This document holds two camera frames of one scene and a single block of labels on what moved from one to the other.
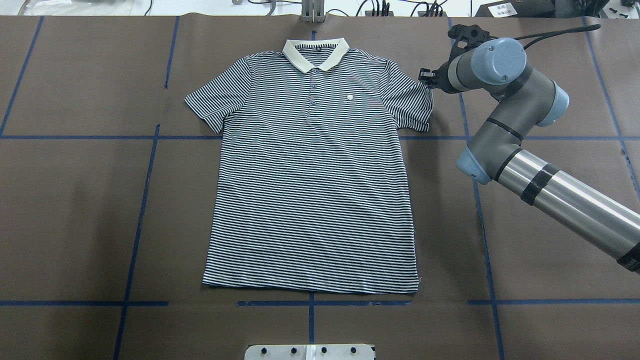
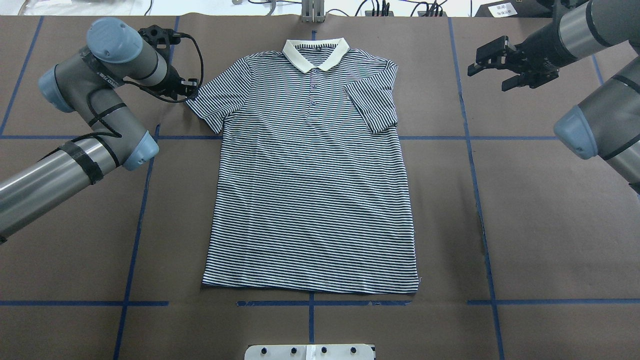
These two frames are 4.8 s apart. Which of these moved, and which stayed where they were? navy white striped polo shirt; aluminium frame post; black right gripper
Moved: black right gripper
Stayed: aluminium frame post; navy white striped polo shirt
